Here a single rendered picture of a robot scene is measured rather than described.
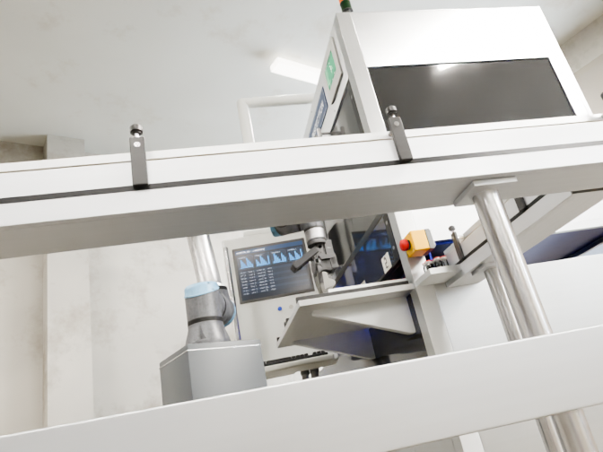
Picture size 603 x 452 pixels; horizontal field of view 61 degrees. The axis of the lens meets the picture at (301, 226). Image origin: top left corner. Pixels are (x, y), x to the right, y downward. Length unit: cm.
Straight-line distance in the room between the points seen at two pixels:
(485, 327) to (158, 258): 353
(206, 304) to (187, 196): 90
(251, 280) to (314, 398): 198
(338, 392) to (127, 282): 397
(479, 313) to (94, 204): 134
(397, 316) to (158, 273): 325
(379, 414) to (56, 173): 62
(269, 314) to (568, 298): 141
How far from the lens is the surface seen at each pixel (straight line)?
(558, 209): 133
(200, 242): 194
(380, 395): 81
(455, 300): 181
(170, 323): 467
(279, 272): 274
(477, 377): 87
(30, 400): 431
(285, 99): 339
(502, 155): 103
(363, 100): 208
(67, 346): 421
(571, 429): 96
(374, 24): 237
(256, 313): 269
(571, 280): 206
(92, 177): 88
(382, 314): 181
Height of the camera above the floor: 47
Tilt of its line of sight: 22 degrees up
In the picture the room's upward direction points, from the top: 12 degrees counter-clockwise
